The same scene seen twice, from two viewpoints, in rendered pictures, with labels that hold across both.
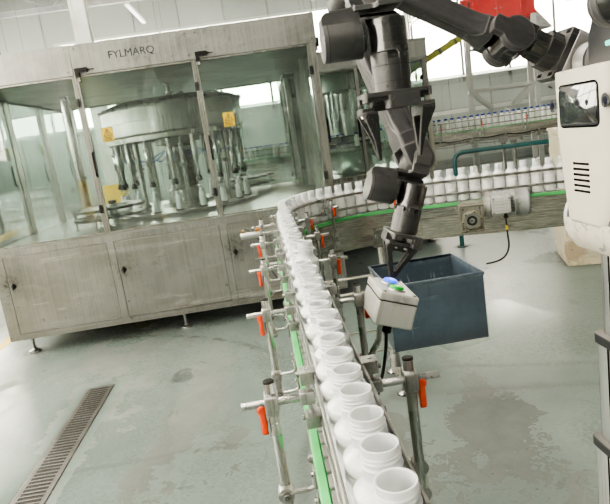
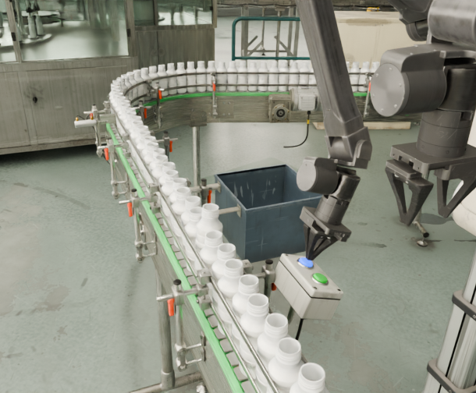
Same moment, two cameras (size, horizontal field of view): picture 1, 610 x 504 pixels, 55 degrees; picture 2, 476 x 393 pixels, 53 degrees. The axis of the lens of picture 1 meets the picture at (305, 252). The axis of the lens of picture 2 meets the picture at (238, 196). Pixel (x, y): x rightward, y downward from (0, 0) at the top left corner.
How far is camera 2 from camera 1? 0.59 m
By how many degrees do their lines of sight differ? 24
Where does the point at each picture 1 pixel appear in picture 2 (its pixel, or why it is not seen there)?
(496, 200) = (303, 98)
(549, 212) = not seen: hidden behind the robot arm
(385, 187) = (326, 182)
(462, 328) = (301, 242)
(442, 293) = (290, 214)
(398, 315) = (323, 309)
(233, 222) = (33, 69)
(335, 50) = (409, 107)
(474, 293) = not seen: hidden behind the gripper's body
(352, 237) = (172, 116)
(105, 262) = not seen: outside the picture
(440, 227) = (250, 113)
